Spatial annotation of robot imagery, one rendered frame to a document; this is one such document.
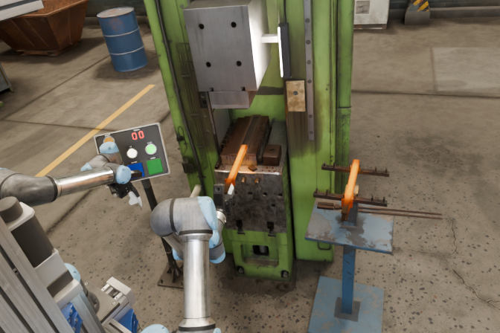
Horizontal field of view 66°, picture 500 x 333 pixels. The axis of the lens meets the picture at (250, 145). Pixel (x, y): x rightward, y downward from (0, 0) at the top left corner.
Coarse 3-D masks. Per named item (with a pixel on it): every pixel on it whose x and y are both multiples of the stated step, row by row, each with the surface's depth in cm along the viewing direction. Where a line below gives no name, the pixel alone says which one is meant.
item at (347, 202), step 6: (354, 162) 185; (354, 168) 181; (354, 174) 178; (354, 180) 174; (348, 186) 171; (354, 186) 174; (348, 192) 168; (342, 198) 164; (348, 198) 164; (342, 204) 164; (348, 204) 160; (342, 210) 157; (348, 210) 162; (342, 216) 157
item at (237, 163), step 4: (240, 148) 209; (244, 148) 208; (240, 152) 205; (244, 152) 206; (240, 156) 202; (236, 160) 199; (240, 160) 199; (236, 164) 196; (240, 164) 199; (232, 168) 193; (236, 168) 193; (232, 172) 190; (236, 172) 191; (228, 176) 188; (232, 176) 188; (228, 180) 184; (232, 180) 184; (228, 184) 182; (224, 188) 180; (228, 188) 179; (224, 192) 177
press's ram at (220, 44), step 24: (216, 0) 177; (240, 0) 171; (264, 0) 195; (192, 24) 172; (216, 24) 170; (240, 24) 167; (264, 24) 197; (192, 48) 179; (216, 48) 176; (240, 48) 174; (264, 48) 198; (216, 72) 183; (240, 72) 180; (264, 72) 199
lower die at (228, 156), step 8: (240, 120) 240; (248, 120) 237; (264, 120) 235; (240, 128) 231; (248, 128) 228; (256, 128) 228; (264, 128) 227; (232, 136) 226; (240, 136) 223; (256, 136) 220; (232, 144) 216; (240, 144) 213; (248, 144) 213; (256, 144) 213; (224, 152) 212; (232, 152) 209; (248, 152) 207; (256, 152) 207; (224, 160) 212; (232, 160) 211; (248, 160) 208; (256, 160) 207
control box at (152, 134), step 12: (120, 132) 201; (132, 132) 202; (144, 132) 202; (156, 132) 203; (96, 144) 199; (120, 144) 201; (132, 144) 202; (144, 144) 203; (156, 144) 204; (144, 156) 203; (156, 156) 204; (144, 168) 203; (168, 168) 205; (132, 180) 202
